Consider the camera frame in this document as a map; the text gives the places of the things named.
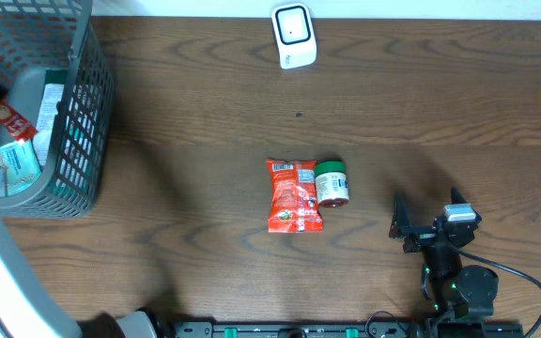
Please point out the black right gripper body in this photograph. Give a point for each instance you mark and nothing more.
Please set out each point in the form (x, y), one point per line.
(422, 238)

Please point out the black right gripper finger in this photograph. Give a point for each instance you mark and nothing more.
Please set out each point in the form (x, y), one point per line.
(400, 226)
(457, 197)

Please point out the red stick sachet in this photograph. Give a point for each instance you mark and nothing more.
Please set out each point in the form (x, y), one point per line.
(19, 128)

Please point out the green glove package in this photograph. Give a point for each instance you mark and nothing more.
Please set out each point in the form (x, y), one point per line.
(52, 94)

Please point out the teal tissue pack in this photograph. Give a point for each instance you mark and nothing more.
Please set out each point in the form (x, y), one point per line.
(19, 167)

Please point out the green lid spice jar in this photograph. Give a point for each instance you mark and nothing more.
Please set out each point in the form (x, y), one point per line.
(331, 184)

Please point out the orange snack bag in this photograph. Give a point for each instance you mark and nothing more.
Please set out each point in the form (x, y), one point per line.
(294, 205)

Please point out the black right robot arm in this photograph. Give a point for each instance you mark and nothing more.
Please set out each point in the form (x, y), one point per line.
(462, 292)

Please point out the white barcode scanner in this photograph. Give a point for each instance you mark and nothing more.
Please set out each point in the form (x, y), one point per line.
(294, 35)

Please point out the grey plastic mesh basket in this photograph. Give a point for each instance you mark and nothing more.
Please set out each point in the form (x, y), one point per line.
(52, 41)

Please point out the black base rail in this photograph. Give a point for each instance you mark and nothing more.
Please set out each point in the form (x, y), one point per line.
(375, 329)

